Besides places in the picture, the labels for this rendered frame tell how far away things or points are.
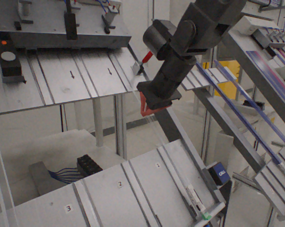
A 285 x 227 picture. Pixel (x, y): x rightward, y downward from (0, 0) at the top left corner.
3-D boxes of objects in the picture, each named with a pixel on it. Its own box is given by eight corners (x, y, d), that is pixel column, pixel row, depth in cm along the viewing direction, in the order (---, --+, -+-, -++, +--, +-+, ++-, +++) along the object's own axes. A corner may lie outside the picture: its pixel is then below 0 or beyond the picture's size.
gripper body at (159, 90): (134, 87, 46) (147, 63, 40) (165, 82, 52) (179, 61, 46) (148, 109, 43) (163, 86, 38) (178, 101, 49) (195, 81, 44)
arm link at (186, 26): (197, 28, 31) (223, 30, 36) (157, -12, 34) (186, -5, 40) (161, 82, 39) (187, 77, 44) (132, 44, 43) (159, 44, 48)
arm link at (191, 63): (187, 61, 35) (204, 59, 39) (165, 37, 38) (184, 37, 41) (168, 87, 40) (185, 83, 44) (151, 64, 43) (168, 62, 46)
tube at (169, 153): (207, 217, 44) (211, 216, 43) (203, 221, 43) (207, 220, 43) (114, 56, 60) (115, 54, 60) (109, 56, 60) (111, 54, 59)
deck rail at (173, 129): (210, 205, 55) (227, 202, 50) (205, 209, 54) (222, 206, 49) (110, 26, 75) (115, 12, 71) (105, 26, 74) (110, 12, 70)
